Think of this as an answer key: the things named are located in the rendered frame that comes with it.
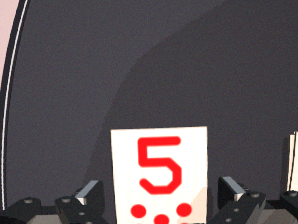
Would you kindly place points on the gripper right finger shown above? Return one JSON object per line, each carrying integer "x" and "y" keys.
{"x": 243, "y": 206}

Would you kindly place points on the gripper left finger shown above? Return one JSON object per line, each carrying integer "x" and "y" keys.
{"x": 71, "y": 208}

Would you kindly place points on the blue-backed card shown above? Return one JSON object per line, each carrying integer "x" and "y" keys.
{"x": 160, "y": 166}

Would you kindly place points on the black mat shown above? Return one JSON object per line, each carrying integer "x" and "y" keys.
{"x": 150, "y": 66}

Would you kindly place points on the mauve pink table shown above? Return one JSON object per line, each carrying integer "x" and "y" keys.
{"x": 6, "y": 30}

